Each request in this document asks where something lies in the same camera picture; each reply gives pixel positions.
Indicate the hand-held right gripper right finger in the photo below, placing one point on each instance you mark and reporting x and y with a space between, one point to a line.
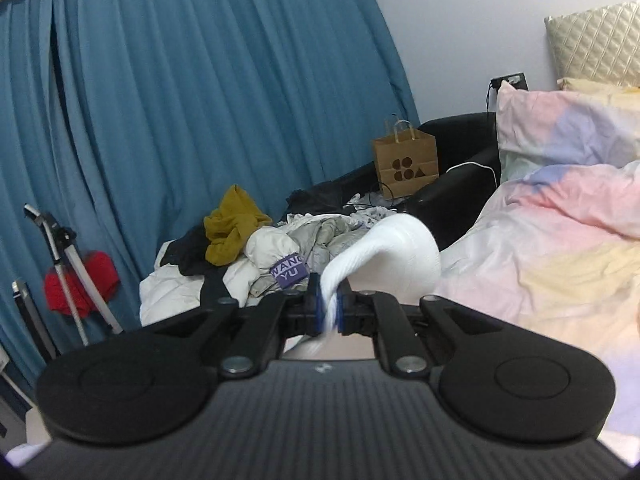
342 310

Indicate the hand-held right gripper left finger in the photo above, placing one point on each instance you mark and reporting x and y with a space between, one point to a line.
314 307

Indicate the white knit garment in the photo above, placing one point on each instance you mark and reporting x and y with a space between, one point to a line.
400 250

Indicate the beige jacket with purple label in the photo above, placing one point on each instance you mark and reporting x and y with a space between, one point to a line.
310 235

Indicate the white patterned cloth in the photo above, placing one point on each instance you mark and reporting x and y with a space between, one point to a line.
370 217

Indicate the mustard yellow garment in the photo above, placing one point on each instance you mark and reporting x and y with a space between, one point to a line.
235 225

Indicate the dark jacket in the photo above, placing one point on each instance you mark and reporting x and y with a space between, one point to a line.
325 192

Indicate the black garment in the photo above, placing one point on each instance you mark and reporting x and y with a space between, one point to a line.
192 250

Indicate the white down jacket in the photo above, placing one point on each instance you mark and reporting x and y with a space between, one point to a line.
170 290

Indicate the brown paper bag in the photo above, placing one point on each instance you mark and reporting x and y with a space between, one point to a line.
405 160

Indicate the black bag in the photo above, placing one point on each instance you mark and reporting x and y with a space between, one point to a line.
460 135

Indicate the pastel tie-dye duvet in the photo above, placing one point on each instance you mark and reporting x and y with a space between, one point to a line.
550 260

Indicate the red cloth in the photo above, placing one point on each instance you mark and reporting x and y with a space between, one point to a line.
100 275

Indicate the blue curtain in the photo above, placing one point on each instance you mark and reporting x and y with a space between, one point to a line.
200 85

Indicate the garment steamer stand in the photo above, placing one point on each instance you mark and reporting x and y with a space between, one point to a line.
52 227

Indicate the pastel tie-dye pillow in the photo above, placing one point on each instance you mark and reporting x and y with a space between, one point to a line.
560 130

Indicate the cream quilted cushion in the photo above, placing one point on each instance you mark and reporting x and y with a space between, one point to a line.
600 45

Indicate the black metal frame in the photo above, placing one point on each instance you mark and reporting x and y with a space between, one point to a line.
35 320

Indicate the black wall socket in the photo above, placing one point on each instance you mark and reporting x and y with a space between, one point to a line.
510 81

